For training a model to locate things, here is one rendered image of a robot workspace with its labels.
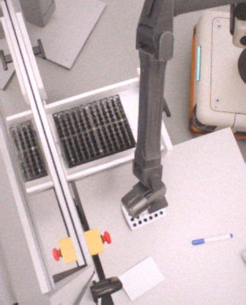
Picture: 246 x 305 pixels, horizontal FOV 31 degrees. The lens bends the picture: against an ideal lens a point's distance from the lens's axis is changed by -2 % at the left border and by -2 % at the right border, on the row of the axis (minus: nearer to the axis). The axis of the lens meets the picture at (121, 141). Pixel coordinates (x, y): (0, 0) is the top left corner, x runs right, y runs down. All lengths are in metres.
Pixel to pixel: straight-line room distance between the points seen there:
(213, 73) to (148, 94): 1.14
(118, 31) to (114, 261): 1.46
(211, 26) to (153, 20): 1.29
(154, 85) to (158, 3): 0.20
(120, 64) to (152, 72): 1.40
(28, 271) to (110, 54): 2.27
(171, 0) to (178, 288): 0.90
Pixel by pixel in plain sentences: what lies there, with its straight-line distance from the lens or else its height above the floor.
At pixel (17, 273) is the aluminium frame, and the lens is 0.24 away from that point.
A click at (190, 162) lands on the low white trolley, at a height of 0.76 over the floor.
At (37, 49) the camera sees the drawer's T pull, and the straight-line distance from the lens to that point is 1.49.
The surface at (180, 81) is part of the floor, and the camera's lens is 2.45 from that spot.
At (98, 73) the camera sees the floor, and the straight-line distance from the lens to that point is 2.43.
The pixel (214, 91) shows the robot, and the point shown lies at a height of 0.28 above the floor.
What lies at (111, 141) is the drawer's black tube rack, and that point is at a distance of 1.38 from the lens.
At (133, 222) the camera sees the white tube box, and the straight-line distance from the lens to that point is 1.44.
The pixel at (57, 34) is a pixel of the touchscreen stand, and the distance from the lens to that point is 2.51.
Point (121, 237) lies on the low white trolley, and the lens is 1.47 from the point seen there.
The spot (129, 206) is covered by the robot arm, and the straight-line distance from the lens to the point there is 1.22.
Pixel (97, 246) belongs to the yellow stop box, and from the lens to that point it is 1.32.
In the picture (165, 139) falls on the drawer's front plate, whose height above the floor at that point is 0.93.
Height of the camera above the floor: 2.23
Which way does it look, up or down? 75 degrees down
